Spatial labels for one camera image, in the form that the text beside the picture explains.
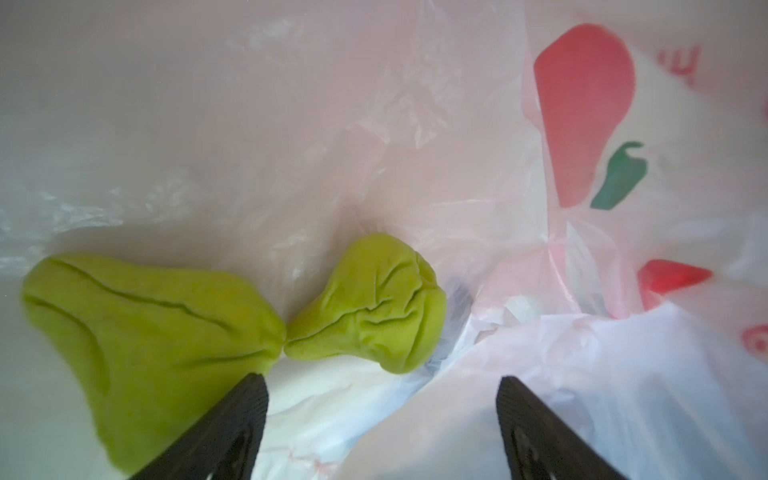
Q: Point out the pink plastic bag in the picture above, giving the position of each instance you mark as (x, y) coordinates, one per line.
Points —
(588, 179)

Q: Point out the green pear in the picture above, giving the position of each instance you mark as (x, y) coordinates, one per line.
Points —
(152, 348)

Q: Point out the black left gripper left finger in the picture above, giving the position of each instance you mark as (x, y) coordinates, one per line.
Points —
(223, 444)

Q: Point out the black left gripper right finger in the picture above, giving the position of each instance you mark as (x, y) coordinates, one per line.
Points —
(538, 444)

